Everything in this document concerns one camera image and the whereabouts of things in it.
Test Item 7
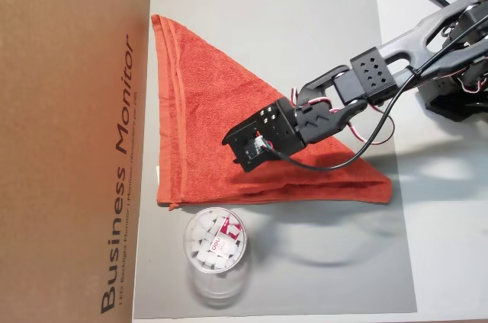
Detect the clear plastic jar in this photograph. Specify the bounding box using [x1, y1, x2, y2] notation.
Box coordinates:
[181, 206, 253, 309]

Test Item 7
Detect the orange terry towel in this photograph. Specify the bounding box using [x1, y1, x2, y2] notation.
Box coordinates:
[150, 13, 393, 212]

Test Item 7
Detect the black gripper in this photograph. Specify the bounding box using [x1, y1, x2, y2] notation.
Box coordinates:
[258, 98, 307, 157]

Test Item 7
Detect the red white paper label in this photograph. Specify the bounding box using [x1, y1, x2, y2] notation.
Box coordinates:
[207, 215, 243, 260]

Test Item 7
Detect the black camera cable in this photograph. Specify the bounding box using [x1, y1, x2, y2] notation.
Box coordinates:
[268, 14, 488, 172]

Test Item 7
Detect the brown cardboard monitor box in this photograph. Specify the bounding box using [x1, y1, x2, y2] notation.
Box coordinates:
[0, 0, 154, 323]

